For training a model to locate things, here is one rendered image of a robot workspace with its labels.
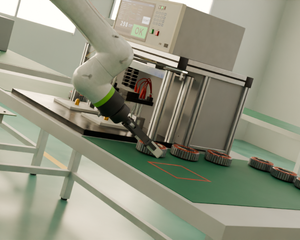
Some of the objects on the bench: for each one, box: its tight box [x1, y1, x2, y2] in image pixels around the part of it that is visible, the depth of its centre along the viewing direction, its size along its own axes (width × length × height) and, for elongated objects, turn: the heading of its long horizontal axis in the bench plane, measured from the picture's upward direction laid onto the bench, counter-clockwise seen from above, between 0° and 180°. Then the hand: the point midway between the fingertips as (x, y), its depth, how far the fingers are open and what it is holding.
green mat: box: [0, 70, 73, 100], centre depth 306 cm, size 94×61×1 cm, turn 63°
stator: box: [170, 144, 200, 161], centre depth 218 cm, size 11×11×4 cm
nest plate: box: [81, 112, 129, 130], centre depth 232 cm, size 15×15×1 cm
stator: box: [136, 140, 168, 158], centre depth 206 cm, size 11×11×4 cm
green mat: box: [81, 136, 300, 211], centre depth 208 cm, size 94×61×1 cm, turn 63°
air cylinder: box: [128, 113, 145, 130], centre depth 241 cm, size 5×8×6 cm
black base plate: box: [11, 88, 178, 149], centre depth 243 cm, size 47×64×2 cm
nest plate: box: [54, 98, 99, 114], centre depth 251 cm, size 15×15×1 cm
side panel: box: [183, 75, 250, 155], centre depth 241 cm, size 28×3×32 cm, turn 63°
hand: (151, 147), depth 206 cm, fingers closed on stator, 11 cm apart
